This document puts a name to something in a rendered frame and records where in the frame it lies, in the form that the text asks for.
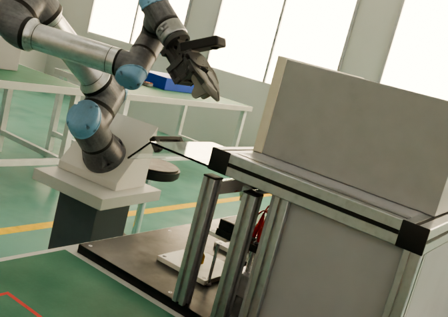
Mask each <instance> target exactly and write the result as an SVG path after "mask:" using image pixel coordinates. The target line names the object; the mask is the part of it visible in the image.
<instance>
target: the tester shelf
mask: <svg viewBox="0 0 448 317"><path fill-rule="evenodd" d="M207 168H208V169H210V170H213V171H215V172H218V173H220V174H223V175H225V176H228V177H230V178H233V179H235V180H238V181H240V182H243V183H245V184H248V185H249V186H252V187H255V188H258V189H259V190H262V191H264V192H267V193H269V194H272V195H274V196H277V197H279V198H282V199H283V200H286V201H289V202H292V203H293V204H296V205H298V206H301V207H303V208H306V209H308V210H311V211H313V212H316V213H317V214H320V215H323V216H326V217H327V218H330V219H332V220H335V221H337V222H340V223H342V224H345V225H347V226H350V227H351V228H354V229H357V230H360V231H361V232H364V233H366V234H369V235H371V236H374V237H376V238H379V239H381V240H384V241H386V242H388V243H391V244H394V245H395V246H398V247H400V248H402V249H405V250H408V251H409V252H412V253H414V254H417V255H419V256H423V255H424V254H425V253H427V252H429V251H430V250H433V249H434V248H436V247H438V246H440V245H442V244H443V243H445V242H447V241H448V212H445V213H443V214H440V215H438V216H430V215H428V214H425V213H422V212H419V211H417V210H414V209H412V208H409V207H406V206H403V205H401V204H398V203H396V202H392V201H390V200H387V199H385V198H381V197H380V196H376V195H374V194H371V193H368V192H365V191H363V190H360V189H358V188H355V187H352V186H349V185H347V184H343V183H342V182H338V181H336V180H333V179H331V178H327V177H325V176H322V175H320V174H317V173H314V172H311V171H309V170H306V169H304V168H301V167H298V166H295V165H293V164H289V163H288V162H284V161H282V160H279V159H276V158H273V157H270V156H268V155H265V154H263V153H258V152H256V151H254V150H253V147H213V148H212V151H211V156H210V159H209V164H208V167H207Z"/></svg>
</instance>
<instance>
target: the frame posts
mask: <svg viewBox="0 0 448 317"><path fill-rule="evenodd" d="M222 182H223V177H221V176H218V175H216V174H213V173H208V174H204V176H203V181H202V184H201V189H200V191H199V196H198V199H197V204H196V207H195V212H194V215H193V220H192V223H191V228H190V231H189V236H188V239H187V243H186V247H185V251H184V255H183V259H182V262H181V267H180V270H179V275H178V278H177V283H176V286H175V291H174V294H173V298H172V301H174V302H179V305H181V306H184V305H186V303H187V304H190V303H191V299H192V296H193V291H194V288H195V284H196V281H197V276H198V273H199V269H200V265H201V261H202V257H203V253H204V250H205V245H206V242H207V238H208V235H209V230H210V228H211V223H212V220H213V215H214V212H215V207H216V204H217V199H218V197H219V192H220V189H221V184H222ZM263 196H264V194H261V193H260V192H257V191H254V190H244V191H243V196H242V199H241V204H240V206H239V211H238V214H237V218H236V221H235V226H234V229H233V233H232V236H231V241H230V243H229V248H228V251H227V255H226V259H225V263H224V266H223V270H222V273H221V277H220V281H219V285H218V288H217V293H216V295H215V300H214V303H213V307H212V311H211V315H210V317H230V315H231V311H232V308H233V304H234V301H235V297H236V293H237V289H238V286H239V282H240V279H241V275H242V271H243V267H244V265H245V260H246V257H247V253H248V250H249V246H250V243H251V239H252V236H253V231H254V228H255V224H256V221H257V217H258V214H259V209H260V206H261V202H262V199H263Z"/></svg>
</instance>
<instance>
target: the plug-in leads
mask: <svg viewBox="0 0 448 317"><path fill-rule="evenodd" d="M268 208H269V206H268V207H267V208H266V209H265V210H262V211H261V212H259V214H261V213H262V212H264V213H263V214H262V216H261V218H260V219H259V222H258V223H257V224H256V226H255V229H254V231H253V236H252V239H254V240H255V239H256V238H257V241H256V242H257V244H259V240H260V238H261V233H262V230H263V226H264V223H265V218H266V217H265V213H267V211H268ZM259 214H258V215H259Z"/></svg>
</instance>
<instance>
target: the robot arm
mask: <svg viewBox="0 0 448 317"><path fill-rule="evenodd" d="M139 6H140V8H141V11H142V12H143V13H144V18H143V25H142V29H141V32H140V34H139V36H138V37H137V39H136V40H135V42H134V44H133V46H132V47H131V48H130V50H129V51H127V50H124V49H120V48H118V47H114V46H111V45H108V44H105V43H101V42H98V41H95V40H92V39H88V38H86V37H82V36H79V35H77V34H76V33H75V32H74V30H73V29H72V27H71V26H70V24H68V22H67V21H66V19H65V18H64V16H62V10H63V8H62V6H61V4H60V3H59V2H58V0H0V36H2V38H3V39H4V40H5V41H6V42H8V43H9V44H10V45H12V46H14V47H16V48H18V49H21V50H24V51H27V52H30V51H32V50H36V51H39V52H42V53H45V54H48V55H52V56H54V57H58V58H60V59H62V61H63V62H64V63H65V64H66V65H67V67H68V68H69V69H70V71H71V72H72V73H73V74H74V75H75V77H76V78H77V79H78V81H79V82H80V83H81V84H80V90H81V92H82V93H83V94H84V95H85V99H84V100H82V101H79V102H78V103H77V104H74V105H73V106H72V107H71V108H70V109H69V111H68V113H67V117H66V122H67V126H68V127H69V131H70V133H71V134H72V135H73V136H74V138H75V140H76V141H77V143H78V144H79V146H80V147H81V150H82V157H83V162H84V164H85V166H86V167H87V168H88V169H89V170H90V171H91V172H95V173H105V172H109V171H111V170H113V169H115V168H117V167H118V166H119V165H120V164H121V163H122V162H123V159H124V158H125V154H126V149H125V145H124V144H123V142H122V140H121V139H120V138H118V137H117V136H115V135H114V134H113V133H112V132H111V130H110V128H109V126H110V124H111V123H112V121H113V119H114V118H115V115H116V114H117V112H118V110H119V109H120V107H121V105H122V104H123V103H124V101H125V99H126V96H127V93H128V89H129V90H136V89H138V88H139V87H140V86H141V85H142V84H143V82H144V81H145V79H146V78H147V76H148V73H149V72H150V70H151V68H152V66H153V64H154V62H155V61H156V59H157V58H158V56H159V55H162V57H166V58H167V60H168V61H169V63H170V65H169V66H168V67H167V68H166V70H167V72H168V74H169V75H170V77H171V79H172V80H173V82H174V84H175V85H176V84H177V85H186V86H191V87H192V86H193V85H194V88H193V90H192V93H191V94H192V97H193V98H194V99H197V98H199V97H201V98H202V99H206V98H208V97H212V98H213V99H214V100H215V101H217V102H219V101H220V92H219V81H218V79H217V76H216V74H215V72H214V70H213V69H212V67H211V66H210V64H209V62H208V60H207V59H206V58H205V57H204V56H203V55H202V54H201V53H200V52H204V51H210V50H218V49H221V48H225V47H226V39H225V38H222V37H220V36H217V35H213V36H211V37H205V38H201V39H196V40H192V41H190V36H189V35H188V33H187V30H186V28H185V27H184V25H183V24H182V22H181V20H180V19H179V17H178V16H177V14H176V12H175V10H174V9H173V7H172V6H171V4H170V2H169V0H139Z"/></svg>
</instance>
